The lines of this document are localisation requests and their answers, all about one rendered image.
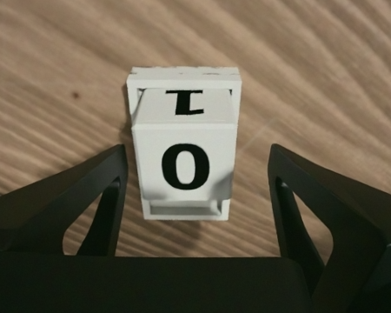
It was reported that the white number cube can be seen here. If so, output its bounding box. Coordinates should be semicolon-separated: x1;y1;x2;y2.
131;89;236;202

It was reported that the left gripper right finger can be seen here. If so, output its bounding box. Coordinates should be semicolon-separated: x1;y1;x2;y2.
268;143;391;313

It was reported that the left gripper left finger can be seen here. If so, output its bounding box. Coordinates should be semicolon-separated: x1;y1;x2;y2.
0;143;129;256

